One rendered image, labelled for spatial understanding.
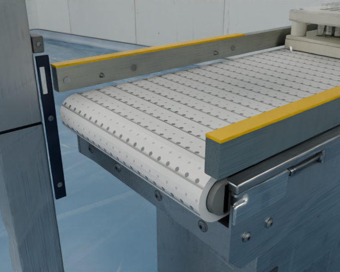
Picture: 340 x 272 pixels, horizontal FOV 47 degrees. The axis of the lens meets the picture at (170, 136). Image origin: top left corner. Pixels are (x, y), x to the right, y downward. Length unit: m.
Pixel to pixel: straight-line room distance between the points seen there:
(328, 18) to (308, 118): 0.38
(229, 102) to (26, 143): 0.26
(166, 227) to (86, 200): 1.32
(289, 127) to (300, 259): 0.32
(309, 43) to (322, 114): 0.38
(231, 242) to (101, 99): 0.23
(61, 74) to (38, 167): 0.13
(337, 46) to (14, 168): 0.54
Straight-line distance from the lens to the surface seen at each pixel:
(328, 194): 0.48
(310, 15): 0.75
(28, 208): 0.57
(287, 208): 0.41
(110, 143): 0.41
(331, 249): 0.71
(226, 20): 4.13
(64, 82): 0.50
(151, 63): 0.57
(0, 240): 1.79
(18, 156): 0.53
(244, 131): 0.30
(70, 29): 5.71
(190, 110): 0.44
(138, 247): 1.62
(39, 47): 0.50
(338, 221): 0.69
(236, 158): 0.30
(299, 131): 0.36
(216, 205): 0.32
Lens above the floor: 1.04
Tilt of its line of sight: 24 degrees down
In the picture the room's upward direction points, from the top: straight up
